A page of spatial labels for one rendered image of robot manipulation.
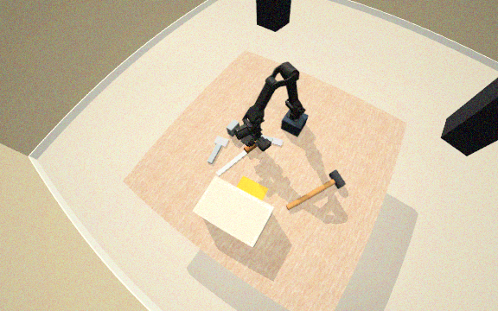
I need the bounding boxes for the mallet with wooden handle and black head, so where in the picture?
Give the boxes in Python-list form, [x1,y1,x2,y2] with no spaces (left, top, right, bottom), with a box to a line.
[286,169,346,210]

